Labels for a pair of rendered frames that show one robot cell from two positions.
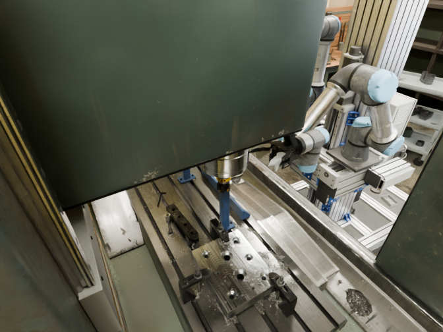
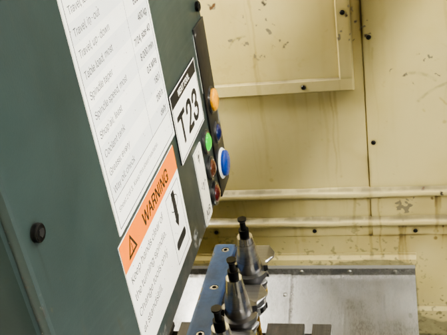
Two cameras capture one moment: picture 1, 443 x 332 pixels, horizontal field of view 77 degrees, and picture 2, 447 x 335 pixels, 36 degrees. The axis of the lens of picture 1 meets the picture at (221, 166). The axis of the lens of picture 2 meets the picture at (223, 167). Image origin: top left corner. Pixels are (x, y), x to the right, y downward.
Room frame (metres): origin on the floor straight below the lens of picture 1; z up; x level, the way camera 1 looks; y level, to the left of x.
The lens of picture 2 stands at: (0.58, -0.54, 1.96)
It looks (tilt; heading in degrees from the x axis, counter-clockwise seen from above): 29 degrees down; 45
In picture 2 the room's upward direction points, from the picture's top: 10 degrees counter-clockwise
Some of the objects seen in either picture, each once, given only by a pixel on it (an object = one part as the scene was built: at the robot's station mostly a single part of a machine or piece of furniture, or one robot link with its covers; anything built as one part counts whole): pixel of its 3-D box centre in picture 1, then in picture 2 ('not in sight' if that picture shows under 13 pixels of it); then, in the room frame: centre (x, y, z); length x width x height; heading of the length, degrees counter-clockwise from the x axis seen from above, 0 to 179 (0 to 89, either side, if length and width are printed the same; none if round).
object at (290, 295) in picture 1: (280, 290); not in sight; (0.55, -0.21, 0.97); 0.13 x 0.03 x 0.15; 30
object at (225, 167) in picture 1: (223, 147); not in sight; (0.72, -0.01, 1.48); 0.16 x 0.16 x 0.12
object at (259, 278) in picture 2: not in sight; (250, 273); (1.27, 0.13, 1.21); 0.06 x 0.06 x 0.03
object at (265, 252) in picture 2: not in sight; (255, 254); (1.32, 0.16, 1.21); 0.07 x 0.05 x 0.01; 120
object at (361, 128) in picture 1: (364, 130); not in sight; (1.32, -0.78, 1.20); 0.13 x 0.12 x 0.14; 27
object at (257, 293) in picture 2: not in sight; (245, 294); (1.23, 0.11, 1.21); 0.07 x 0.05 x 0.01; 120
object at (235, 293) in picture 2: not in sight; (235, 294); (1.18, 0.08, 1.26); 0.04 x 0.04 x 0.07
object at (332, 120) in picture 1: (322, 164); not in sight; (1.58, -0.72, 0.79); 0.36 x 0.27 x 0.85; 27
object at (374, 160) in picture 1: (354, 158); not in sight; (1.34, -0.79, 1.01); 0.36 x 0.22 x 0.06; 117
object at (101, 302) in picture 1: (101, 275); not in sight; (0.50, 0.38, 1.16); 0.48 x 0.05 x 0.51; 30
